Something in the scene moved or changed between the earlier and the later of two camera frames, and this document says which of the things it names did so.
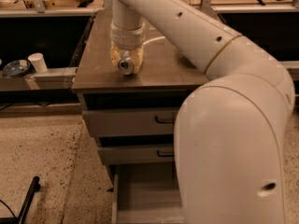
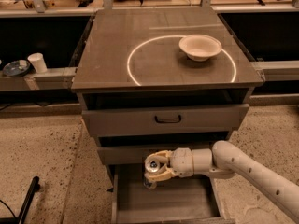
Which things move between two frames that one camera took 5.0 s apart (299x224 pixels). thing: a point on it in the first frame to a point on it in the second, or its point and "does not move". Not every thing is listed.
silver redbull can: [125, 65] to [151, 165]
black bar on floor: [20, 219] does not move
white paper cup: [37, 61] does not move
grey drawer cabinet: [134, 118] does not move
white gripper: [127, 36] to [181, 161]
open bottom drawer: [147, 194] does not move
